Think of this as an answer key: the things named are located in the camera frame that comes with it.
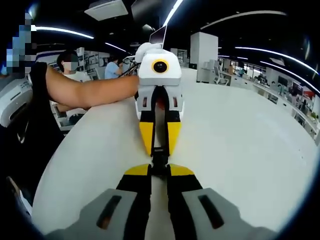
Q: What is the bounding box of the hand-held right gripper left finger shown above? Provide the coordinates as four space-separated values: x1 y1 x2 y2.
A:
44 162 153 240

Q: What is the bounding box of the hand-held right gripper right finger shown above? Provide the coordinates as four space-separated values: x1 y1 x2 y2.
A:
166 163 279 240

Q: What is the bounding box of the open silver laptop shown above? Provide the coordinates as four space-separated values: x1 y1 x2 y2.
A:
149 24 168 46

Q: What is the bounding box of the white office chair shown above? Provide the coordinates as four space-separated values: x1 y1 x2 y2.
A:
213 67 230 86

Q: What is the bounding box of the long ceiling light strip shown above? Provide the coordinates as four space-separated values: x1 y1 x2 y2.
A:
159 0 185 27

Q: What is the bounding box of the ceiling air conditioner unit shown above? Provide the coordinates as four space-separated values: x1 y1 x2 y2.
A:
84 0 129 21

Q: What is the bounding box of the person's black shirt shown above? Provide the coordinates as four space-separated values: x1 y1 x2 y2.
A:
29 61 66 141

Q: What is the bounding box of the row of white office desks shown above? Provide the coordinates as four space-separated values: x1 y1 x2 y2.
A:
229 72 318 138

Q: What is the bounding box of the white worn device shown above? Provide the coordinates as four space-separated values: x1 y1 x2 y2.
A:
0 74 35 127

